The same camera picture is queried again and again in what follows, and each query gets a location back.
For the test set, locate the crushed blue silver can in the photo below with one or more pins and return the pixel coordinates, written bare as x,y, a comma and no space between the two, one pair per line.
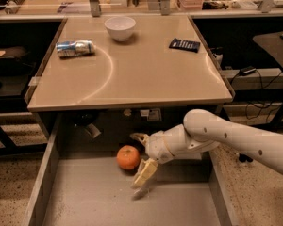
75,48

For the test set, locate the black power adapter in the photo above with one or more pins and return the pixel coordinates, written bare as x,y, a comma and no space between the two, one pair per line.
247,70

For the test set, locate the black desk left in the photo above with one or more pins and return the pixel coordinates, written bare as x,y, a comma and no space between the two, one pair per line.
31,43

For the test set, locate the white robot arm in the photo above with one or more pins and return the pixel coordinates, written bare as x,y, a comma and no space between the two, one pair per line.
202,131

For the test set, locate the beige counter cabinet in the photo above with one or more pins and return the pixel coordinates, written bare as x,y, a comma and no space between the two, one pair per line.
141,72

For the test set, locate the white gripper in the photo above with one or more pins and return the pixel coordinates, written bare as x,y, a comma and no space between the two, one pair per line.
157,145

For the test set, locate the open grey metal drawer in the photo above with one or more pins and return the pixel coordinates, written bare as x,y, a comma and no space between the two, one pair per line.
80,184

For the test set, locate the orange fruit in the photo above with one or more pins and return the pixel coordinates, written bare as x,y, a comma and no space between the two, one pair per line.
128,157

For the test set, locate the black desk frame right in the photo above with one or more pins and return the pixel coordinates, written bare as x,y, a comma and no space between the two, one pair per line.
265,83

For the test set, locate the white ceramic bowl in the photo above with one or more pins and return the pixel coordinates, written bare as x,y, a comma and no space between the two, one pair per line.
120,28

